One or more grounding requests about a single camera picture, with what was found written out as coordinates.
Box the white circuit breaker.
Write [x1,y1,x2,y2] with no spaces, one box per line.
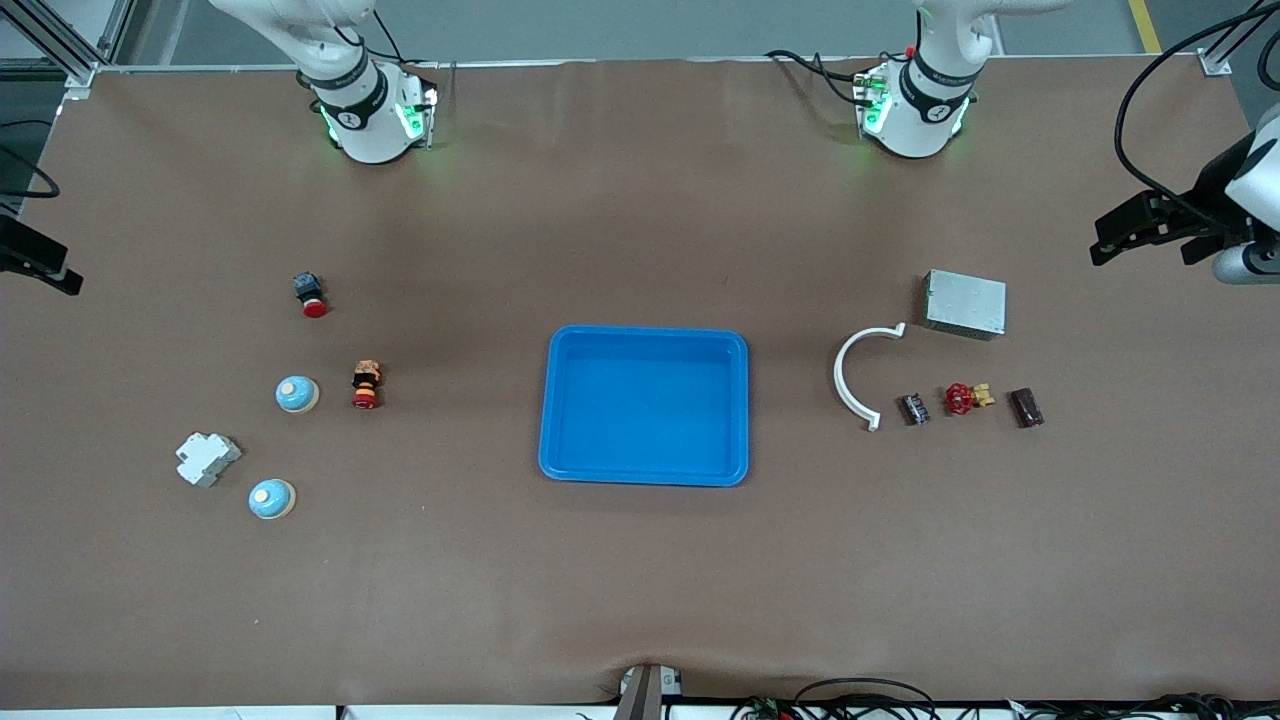
[176,432,243,488]

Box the brown table cover sheet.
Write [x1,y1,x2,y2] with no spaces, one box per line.
[0,55,1280,709]

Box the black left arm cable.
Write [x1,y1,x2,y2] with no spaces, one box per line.
[1113,0,1280,216]

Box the aluminium frame profile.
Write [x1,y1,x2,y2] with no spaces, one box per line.
[0,0,136,101]
[1198,0,1280,76]

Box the red handle brass valve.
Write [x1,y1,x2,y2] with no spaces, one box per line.
[945,381,996,418]

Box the blue plastic tray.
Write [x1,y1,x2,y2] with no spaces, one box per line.
[538,325,751,488]

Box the metal clamp bracket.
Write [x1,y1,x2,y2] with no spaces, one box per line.
[615,664,686,720]

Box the black cable bundle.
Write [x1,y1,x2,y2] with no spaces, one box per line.
[1020,692,1280,720]

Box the black looped cable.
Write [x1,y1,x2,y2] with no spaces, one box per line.
[795,677,941,720]

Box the black base cable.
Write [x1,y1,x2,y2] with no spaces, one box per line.
[765,48,863,106]

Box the white curved plastic arc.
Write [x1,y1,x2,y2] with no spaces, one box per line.
[834,320,907,432]

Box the grey metal power supply box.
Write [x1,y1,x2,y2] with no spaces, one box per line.
[922,269,1008,342]

